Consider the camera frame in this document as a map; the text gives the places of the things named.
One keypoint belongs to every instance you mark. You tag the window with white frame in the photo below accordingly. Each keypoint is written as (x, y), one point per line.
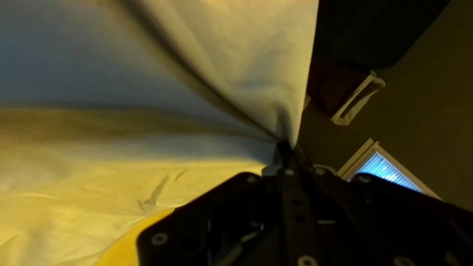
(389, 170)

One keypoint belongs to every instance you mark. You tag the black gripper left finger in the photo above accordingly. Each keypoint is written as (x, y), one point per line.
(222, 222)

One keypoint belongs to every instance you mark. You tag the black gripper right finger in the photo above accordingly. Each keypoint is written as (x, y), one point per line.
(385, 227)

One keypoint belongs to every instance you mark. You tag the dark hamper with white liner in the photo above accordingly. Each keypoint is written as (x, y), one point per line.
(330, 83)

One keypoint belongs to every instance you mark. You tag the white pillow case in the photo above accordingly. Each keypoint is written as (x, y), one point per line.
(148, 74)

